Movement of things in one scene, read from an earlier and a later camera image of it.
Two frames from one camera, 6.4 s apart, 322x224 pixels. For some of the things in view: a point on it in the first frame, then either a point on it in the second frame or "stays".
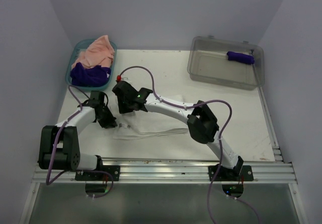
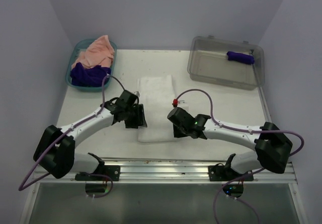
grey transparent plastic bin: x=208 y=62 stays
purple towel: x=242 y=58 stays
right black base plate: x=239 y=173 stays
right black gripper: x=122 y=109 → x=176 y=134
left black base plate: x=114 y=170 stays
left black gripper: x=110 y=122 → x=135 y=124
